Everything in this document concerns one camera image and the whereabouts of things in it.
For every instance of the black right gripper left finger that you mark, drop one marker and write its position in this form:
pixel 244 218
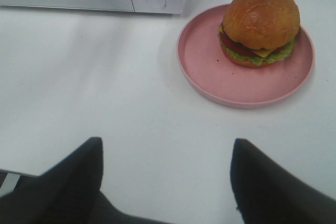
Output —
pixel 67 193

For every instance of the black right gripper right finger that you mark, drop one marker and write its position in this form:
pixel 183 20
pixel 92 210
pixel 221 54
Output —
pixel 267 193

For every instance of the round white door button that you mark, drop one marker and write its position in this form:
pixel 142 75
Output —
pixel 157 4

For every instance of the pink speckled plate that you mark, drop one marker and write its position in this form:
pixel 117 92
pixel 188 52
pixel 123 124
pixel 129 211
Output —
pixel 212 75

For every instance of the burger with lettuce and cheese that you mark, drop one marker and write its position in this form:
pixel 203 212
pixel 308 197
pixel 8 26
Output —
pixel 258 33

